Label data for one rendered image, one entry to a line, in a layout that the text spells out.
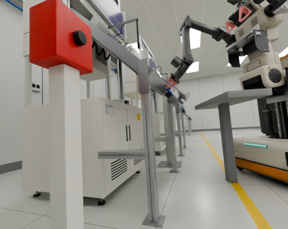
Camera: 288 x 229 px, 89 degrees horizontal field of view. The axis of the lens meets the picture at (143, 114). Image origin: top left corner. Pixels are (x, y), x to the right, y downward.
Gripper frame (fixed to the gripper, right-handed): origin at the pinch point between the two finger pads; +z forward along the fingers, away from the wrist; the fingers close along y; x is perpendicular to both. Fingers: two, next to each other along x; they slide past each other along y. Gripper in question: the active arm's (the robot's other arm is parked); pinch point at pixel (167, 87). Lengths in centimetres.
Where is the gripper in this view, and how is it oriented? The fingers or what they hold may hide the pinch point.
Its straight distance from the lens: 111.2
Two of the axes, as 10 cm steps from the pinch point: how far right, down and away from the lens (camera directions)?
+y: -3.2, -0.9, -9.4
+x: 7.0, 6.4, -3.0
